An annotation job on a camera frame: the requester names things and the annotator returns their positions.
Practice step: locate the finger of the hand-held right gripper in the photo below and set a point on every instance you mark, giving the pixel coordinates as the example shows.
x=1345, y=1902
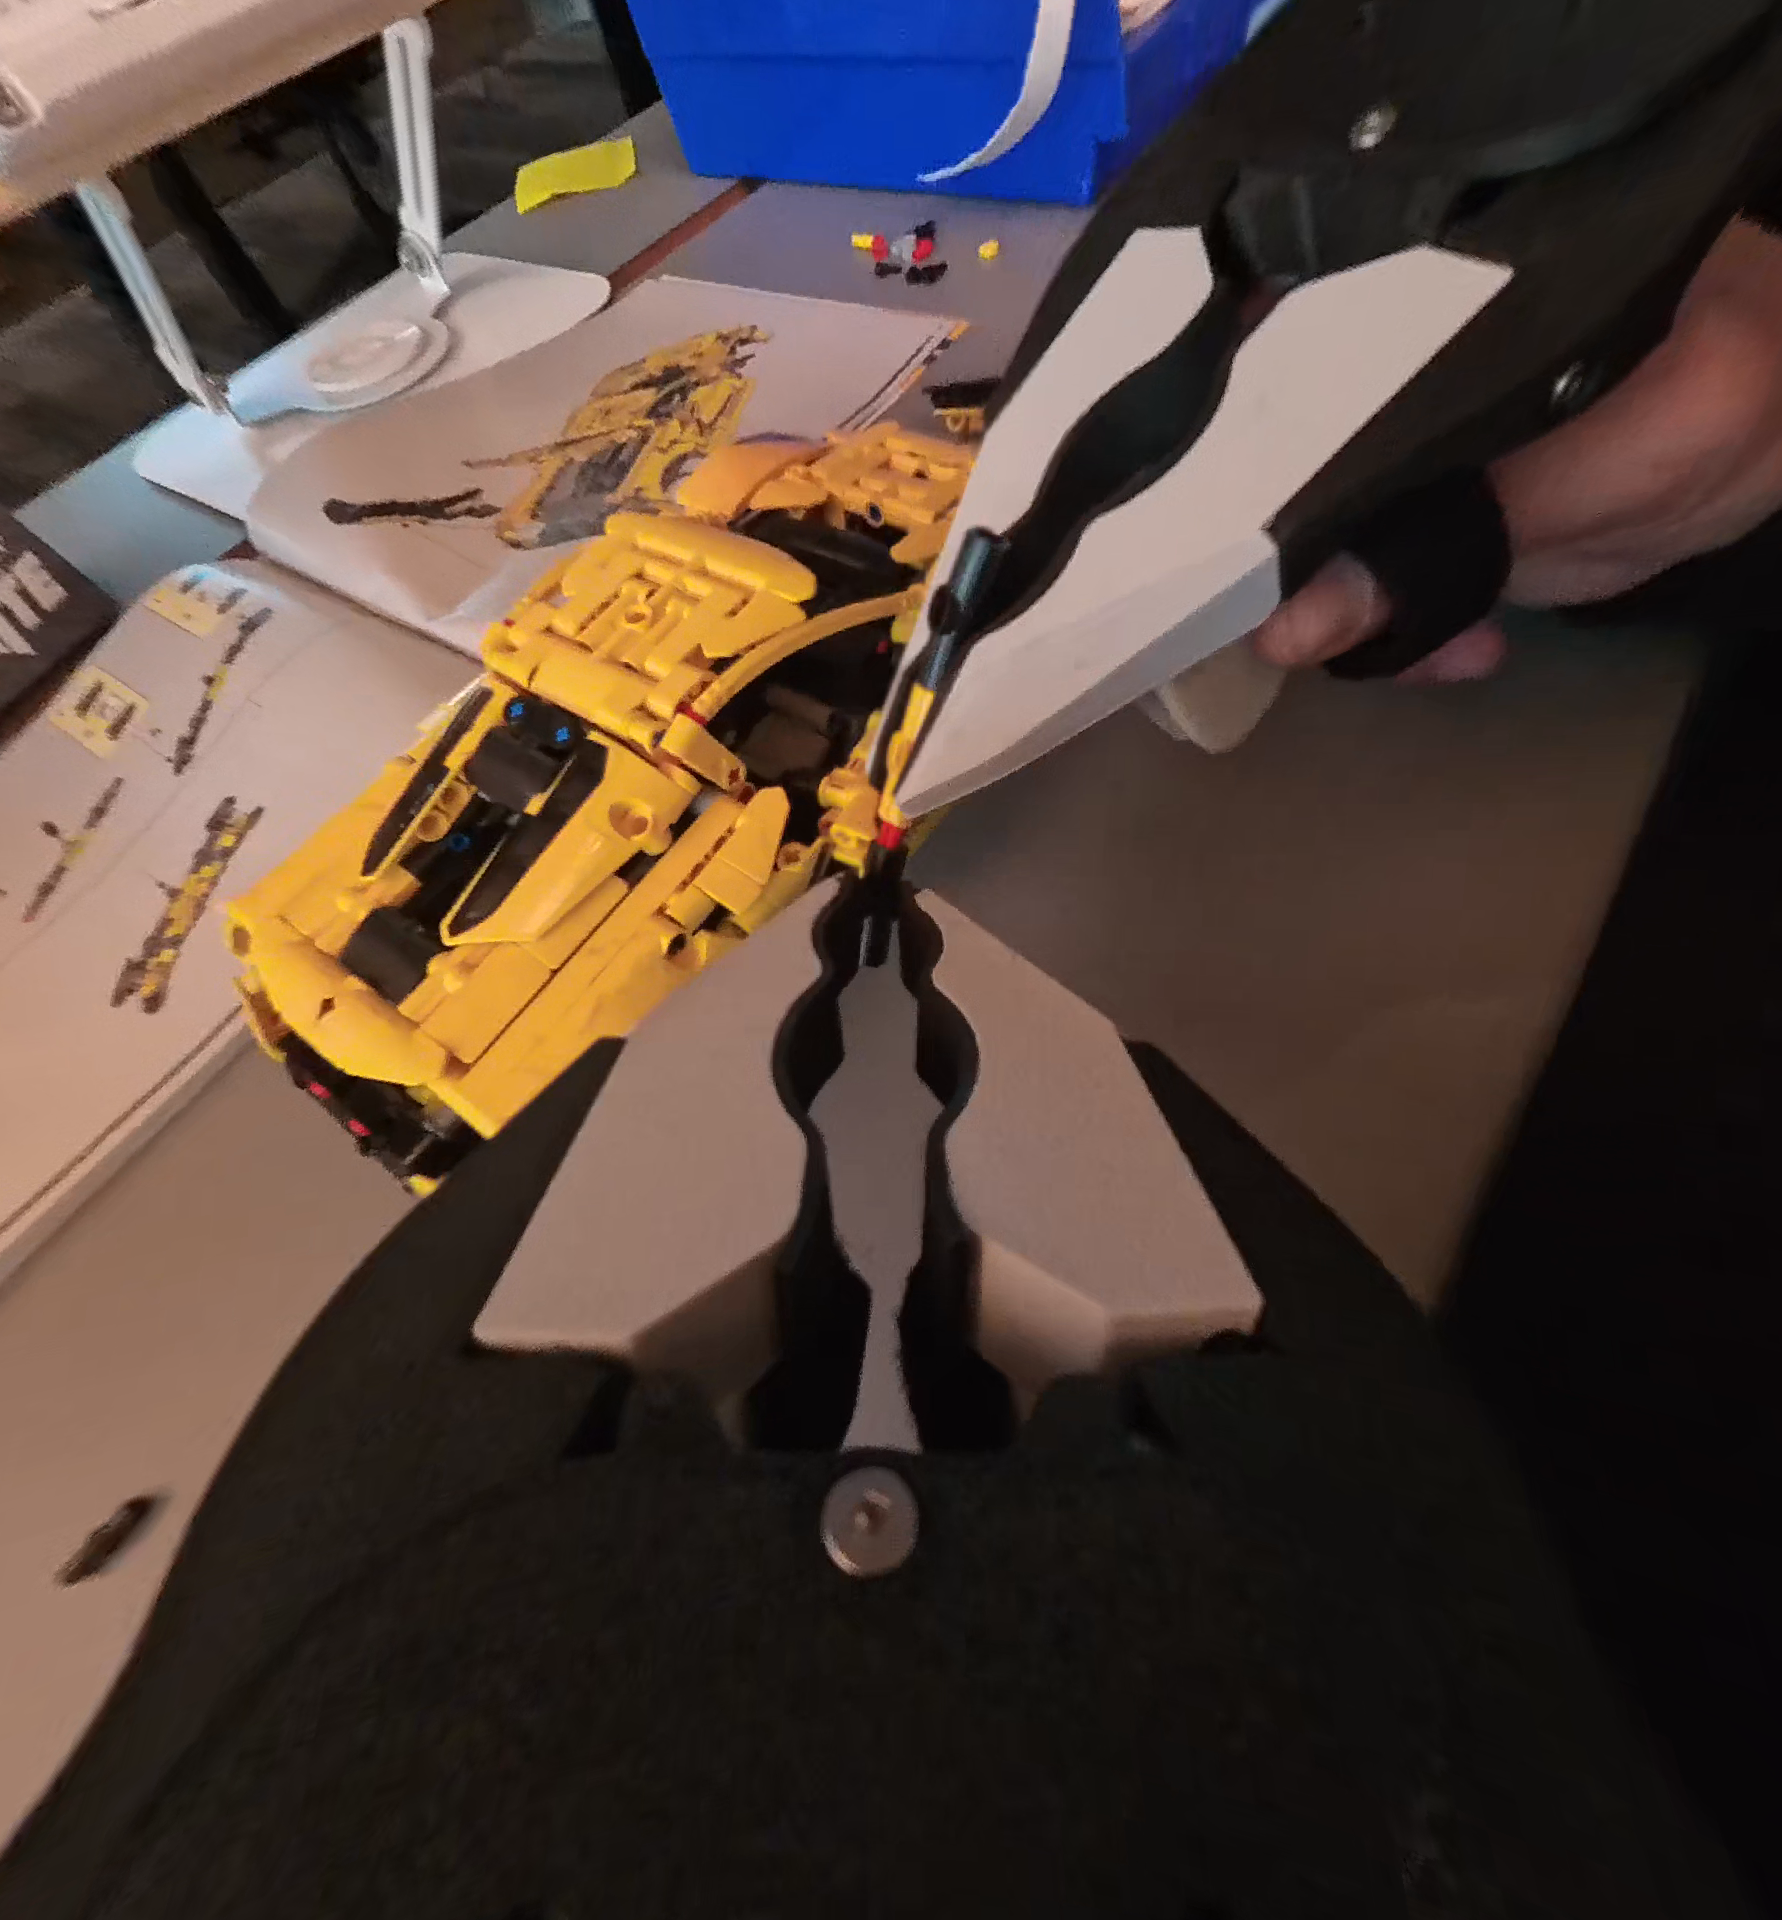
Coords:
x=1192, y=555
x=1042, y=404

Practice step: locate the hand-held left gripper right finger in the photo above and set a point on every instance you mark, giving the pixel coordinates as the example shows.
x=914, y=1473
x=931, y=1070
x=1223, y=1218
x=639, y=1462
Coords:
x=1101, y=1200

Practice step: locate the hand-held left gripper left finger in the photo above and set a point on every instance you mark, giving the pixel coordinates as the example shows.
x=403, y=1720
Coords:
x=652, y=1200

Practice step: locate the yellow pin connector brick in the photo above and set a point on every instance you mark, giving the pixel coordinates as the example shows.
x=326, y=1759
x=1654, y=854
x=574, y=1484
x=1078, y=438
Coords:
x=907, y=736

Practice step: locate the yellow toy brick car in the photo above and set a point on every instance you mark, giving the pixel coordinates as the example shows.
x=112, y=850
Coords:
x=607, y=599

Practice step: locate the grey desk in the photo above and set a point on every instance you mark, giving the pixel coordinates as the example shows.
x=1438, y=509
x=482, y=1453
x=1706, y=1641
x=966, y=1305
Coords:
x=1281, y=900

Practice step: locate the person's right hand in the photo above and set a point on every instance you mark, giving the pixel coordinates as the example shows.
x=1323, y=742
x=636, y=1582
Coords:
x=1655, y=420

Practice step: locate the cluster of red black bricks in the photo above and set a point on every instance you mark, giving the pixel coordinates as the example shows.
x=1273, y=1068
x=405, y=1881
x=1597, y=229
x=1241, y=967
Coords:
x=914, y=254

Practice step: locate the blue plastic bin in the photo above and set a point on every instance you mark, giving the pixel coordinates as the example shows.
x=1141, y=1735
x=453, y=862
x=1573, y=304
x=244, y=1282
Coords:
x=1192, y=60
x=832, y=91

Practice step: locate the white paper strip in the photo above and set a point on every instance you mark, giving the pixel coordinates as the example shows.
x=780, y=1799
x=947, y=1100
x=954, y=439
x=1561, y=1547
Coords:
x=1050, y=74

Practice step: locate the yellow translucent plastic panel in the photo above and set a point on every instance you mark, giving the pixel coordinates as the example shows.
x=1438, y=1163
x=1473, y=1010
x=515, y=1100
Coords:
x=576, y=172

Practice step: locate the instruction card on stand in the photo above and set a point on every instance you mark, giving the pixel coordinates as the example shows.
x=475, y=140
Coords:
x=515, y=301

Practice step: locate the building instruction booklet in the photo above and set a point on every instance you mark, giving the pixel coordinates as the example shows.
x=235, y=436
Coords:
x=53, y=975

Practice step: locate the toy car set box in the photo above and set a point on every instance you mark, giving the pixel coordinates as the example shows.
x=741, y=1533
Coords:
x=7, y=615

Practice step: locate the printed instruction card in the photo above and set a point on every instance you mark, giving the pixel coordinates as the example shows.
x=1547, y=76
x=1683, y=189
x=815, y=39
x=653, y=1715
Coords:
x=156, y=74

